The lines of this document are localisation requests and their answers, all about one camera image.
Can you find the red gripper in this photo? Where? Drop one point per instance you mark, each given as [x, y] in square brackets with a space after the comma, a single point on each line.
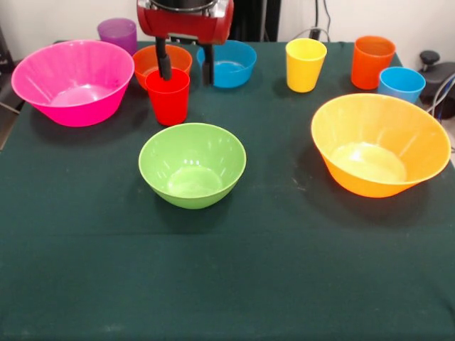
[185, 25]

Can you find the green plastic bowl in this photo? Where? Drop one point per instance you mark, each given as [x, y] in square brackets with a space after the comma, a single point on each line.
[192, 170]

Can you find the orange plastic bowl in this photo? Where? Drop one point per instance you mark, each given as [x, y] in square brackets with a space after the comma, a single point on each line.
[177, 57]

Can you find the red plastic cup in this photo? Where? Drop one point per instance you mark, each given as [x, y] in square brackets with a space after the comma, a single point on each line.
[167, 103]

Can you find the blue plastic bowl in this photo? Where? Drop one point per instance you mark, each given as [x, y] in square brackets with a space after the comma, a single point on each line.
[234, 60]

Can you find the purple plastic cup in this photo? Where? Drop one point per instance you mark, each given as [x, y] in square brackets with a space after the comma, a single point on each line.
[117, 33]

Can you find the pink plastic bowl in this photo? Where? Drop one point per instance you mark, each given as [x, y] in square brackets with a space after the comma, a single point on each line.
[71, 71]

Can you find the yellow plastic cup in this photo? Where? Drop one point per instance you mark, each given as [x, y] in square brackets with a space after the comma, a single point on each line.
[305, 71]

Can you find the orange plastic cup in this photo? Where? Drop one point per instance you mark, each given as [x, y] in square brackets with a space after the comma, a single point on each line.
[369, 67]

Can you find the dark green tablecloth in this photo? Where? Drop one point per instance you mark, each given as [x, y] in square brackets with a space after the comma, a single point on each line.
[213, 248]

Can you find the yellow plastic bowl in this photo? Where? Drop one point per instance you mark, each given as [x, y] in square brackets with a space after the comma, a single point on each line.
[377, 124]

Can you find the blue plastic cup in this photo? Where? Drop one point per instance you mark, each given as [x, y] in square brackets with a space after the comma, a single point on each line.
[401, 87]

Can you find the black clamp stand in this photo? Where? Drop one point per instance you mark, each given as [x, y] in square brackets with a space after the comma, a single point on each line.
[440, 74]

